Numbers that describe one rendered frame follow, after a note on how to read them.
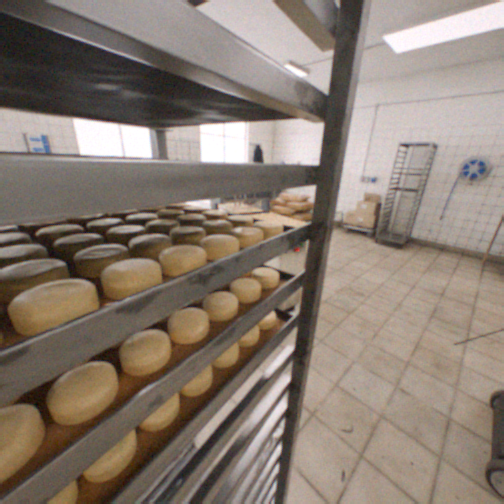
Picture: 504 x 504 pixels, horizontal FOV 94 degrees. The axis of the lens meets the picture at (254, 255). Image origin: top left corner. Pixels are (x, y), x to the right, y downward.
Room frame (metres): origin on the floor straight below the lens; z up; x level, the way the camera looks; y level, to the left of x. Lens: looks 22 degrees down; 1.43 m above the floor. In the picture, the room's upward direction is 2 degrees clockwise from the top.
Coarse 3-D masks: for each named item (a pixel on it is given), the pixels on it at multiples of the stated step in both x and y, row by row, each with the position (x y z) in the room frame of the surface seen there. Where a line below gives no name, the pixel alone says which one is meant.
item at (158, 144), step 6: (150, 132) 0.64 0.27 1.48; (156, 132) 0.63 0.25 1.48; (162, 132) 0.64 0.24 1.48; (150, 138) 0.64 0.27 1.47; (156, 138) 0.63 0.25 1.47; (162, 138) 0.64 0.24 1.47; (150, 144) 0.64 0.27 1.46; (156, 144) 0.63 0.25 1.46; (162, 144) 0.64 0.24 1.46; (156, 150) 0.63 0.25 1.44; (162, 150) 0.64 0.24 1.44; (156, 156) 0.63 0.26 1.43; (162, 156) 0.64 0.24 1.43
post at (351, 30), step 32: (352, 0) 0.37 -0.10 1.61; (352, 32) 0.37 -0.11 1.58; (352, 64) 0.36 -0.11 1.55; (352, 96) 0.38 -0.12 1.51; (320, 160) 0.38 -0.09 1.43; (320, 192) 0.38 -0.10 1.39; (320, 224) 0.37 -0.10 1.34; (320, 256) 0.37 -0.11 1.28; (320, 288) 0.38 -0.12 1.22; (288, 416) 0.38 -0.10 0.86; (288, 448) 0.37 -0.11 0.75; (288, 480) 0.37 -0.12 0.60
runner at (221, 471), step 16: (288, 384) 0.38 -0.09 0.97; (272, 400) 0.35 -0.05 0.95; (256, 416) 0.32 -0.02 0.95; (240, 432) 0.28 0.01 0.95; (256, 432) 0.28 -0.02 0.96; (240, 448) 0.24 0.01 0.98; (224, 464) 0.23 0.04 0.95; (208, 480) 0.21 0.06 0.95; (224, 480) 0.21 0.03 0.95; (192, 496) 0.19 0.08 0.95; (208, 496) 0.18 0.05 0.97
